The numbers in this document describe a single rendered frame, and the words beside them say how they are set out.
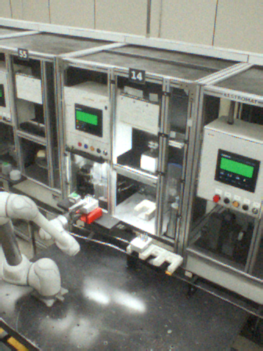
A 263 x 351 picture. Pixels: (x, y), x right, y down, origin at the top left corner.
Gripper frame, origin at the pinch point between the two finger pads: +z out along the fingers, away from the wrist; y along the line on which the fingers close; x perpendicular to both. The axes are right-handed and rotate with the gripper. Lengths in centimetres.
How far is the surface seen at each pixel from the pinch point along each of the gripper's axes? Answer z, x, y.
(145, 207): 37.3, -29.1, -7.7
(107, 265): -7.3, -27.1, -35.3
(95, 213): 7.9, -4.6, -7.5
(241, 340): 45, -120, -105
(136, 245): -1.1, -47.8, -10.7
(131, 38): 99, 31, 102
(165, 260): 5, -67, -18
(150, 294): -13, -68, -35
